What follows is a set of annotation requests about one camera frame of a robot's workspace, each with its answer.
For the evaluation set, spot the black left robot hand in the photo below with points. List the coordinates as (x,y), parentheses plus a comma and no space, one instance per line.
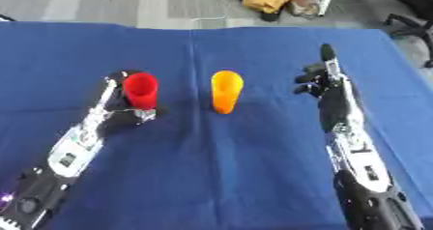
(117,102)

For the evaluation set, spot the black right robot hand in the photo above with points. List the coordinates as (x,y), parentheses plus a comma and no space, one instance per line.
(332,101)

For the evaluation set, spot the red plastic cup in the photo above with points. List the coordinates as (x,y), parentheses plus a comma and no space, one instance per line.
(140,91)

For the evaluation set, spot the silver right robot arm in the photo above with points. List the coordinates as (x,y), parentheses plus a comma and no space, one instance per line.
(366,176)

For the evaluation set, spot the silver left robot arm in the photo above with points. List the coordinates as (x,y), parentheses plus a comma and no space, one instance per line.
(62,163)

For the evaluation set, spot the orange plastic cup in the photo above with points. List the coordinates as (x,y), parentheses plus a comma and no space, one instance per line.
(226,91)

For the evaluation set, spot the black office chair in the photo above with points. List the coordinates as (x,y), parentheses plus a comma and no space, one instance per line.
(411,18)

